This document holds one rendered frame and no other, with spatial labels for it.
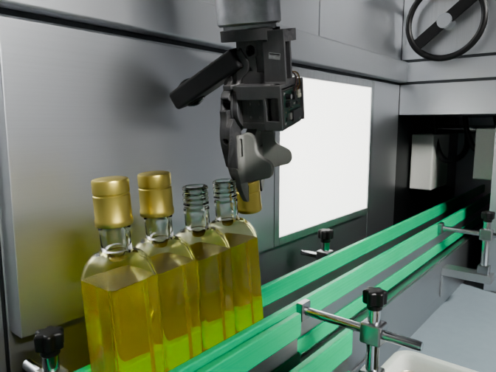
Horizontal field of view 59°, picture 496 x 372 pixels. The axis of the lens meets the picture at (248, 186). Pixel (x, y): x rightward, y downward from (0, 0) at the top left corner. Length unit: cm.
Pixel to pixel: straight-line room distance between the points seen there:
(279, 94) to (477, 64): 94
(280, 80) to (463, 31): 94
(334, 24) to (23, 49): 73
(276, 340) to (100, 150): 32
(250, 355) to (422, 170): 112
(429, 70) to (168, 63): 93
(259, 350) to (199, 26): 46
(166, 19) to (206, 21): 8
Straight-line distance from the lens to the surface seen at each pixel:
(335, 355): 55
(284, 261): 95
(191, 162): 66
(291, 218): 90
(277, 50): 52
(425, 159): 154
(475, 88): 138
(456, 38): 141
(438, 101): 140
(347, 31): 114
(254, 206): 59
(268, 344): 57
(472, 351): 107
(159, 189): 46
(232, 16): 52
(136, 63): 61
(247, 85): 53
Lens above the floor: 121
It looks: 8 degrees down
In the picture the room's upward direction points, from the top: straight up
